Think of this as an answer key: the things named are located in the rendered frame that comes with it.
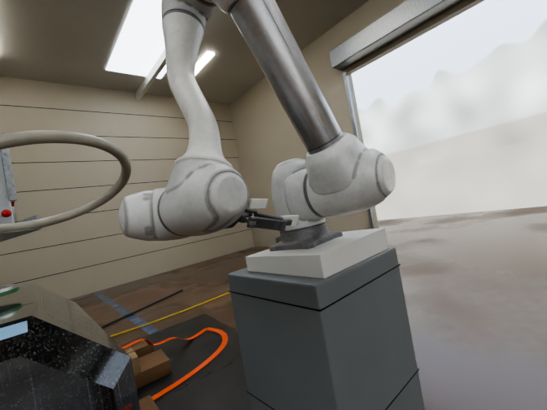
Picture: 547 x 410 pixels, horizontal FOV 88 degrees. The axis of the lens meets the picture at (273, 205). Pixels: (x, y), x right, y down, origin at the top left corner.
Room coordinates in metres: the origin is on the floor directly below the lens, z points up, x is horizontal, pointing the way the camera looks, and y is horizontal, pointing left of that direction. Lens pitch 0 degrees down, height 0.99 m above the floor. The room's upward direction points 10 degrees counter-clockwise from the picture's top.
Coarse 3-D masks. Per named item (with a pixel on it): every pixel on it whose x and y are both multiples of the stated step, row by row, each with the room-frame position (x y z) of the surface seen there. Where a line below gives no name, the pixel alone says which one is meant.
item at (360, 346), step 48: (240, 288) 0.90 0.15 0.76; (288, 288) 0.73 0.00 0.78; (336, 288) 0.70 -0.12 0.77; (384, 288) 0.84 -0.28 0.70; (240, 336) 0.94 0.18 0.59; (288, 336) 0.75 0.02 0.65; (336, 336) 0.68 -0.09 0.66; (384, 336) 0.81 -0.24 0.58; (288, 384) 0.78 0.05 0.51; (336, 384) 0.66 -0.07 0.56; (384, 384) 0.78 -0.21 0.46
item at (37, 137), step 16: (0, 144) 0.61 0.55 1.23; (16, 144) 0.62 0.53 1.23; (32, 144) 0.65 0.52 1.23; (80, 144) 0.72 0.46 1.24; (96, 144) 0.75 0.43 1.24; (112, 144) 0.80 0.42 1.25; (128, 160) 0.89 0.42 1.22; (128, 176) 0.96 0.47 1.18; (112, 192) 1.01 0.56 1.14; (80, 208) 1.02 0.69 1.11; (0, 224) 0.88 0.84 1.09; (16, 224) 0.91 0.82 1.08; (32, 224) 0.94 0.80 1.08; (48, 224) 0.98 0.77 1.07
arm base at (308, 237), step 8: (320, 224) 0.89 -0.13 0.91; (280, 232) 0.92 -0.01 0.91; (288, 232) 0.88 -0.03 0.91; (296, 232) 0.86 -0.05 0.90; (304, 232) 0.86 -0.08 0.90; (312, 232) 0.86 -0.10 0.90; (320, 232) 0.87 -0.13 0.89; (328, 232) 0.90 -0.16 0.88; (336, 232) 0.92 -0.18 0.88; (280, 240) 1.00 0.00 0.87; (288, 240) 0.88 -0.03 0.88; (296, 240) 0.86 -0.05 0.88; (304, 240) 0.85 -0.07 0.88; (312, 240) 0.84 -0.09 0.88; (320, 240) 0.85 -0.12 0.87; (328, 240) 0.88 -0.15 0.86; (272, 248) 0.92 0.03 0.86; (280, 248) 0.90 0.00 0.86; (288, 248) 0.88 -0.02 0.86; (296, 248) 0.85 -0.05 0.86; (304, 248) 0.82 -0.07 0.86
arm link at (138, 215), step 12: (144, 192) 0.55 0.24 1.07; (156, 192) 0.55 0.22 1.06; (120, 204) 0.55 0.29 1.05; (132, 204) 0.52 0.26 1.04; (144, 204) 0.53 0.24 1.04; (156, 204) 0.52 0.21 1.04; (120, 216) 0.53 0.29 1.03; (132, 216) 0.52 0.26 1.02; (144, 216) 0.52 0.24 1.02; (156, 216) 0.52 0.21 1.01; (120, 228) 0.55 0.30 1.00; (132, 228) 0.52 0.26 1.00; (144, 228) 0.53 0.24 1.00; (156, 228) 0.53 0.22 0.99; (144, 240) 0.56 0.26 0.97; (156, 240) 0.57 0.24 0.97; (168, 240) 0.58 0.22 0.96
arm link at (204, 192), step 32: (192, 32) 0.67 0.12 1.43; (192, 64) 0.67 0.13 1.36; (192, 96) 0.56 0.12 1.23; (192, 128) 0.51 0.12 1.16; (192, 160) 0.46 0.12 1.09; (224, 160) 0.48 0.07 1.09; (192, 192) 0.42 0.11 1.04; (224, 192) 0.42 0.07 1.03; (192, 224) 0.45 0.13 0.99; (224, 224) 0.45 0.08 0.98
